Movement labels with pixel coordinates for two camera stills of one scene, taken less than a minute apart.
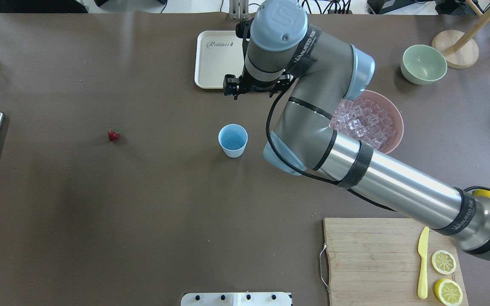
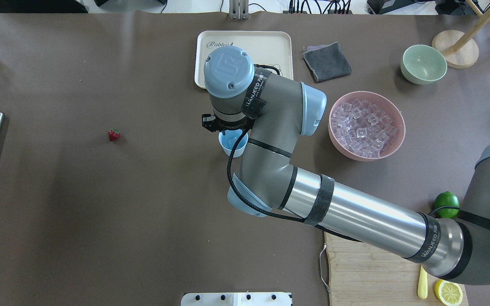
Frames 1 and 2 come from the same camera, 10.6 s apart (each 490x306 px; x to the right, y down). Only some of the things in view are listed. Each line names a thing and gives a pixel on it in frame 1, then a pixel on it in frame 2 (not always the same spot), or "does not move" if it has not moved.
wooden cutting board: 375,262 does not move
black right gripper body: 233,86 → 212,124
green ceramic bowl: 423,64 does not move
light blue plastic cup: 232,139 does not move
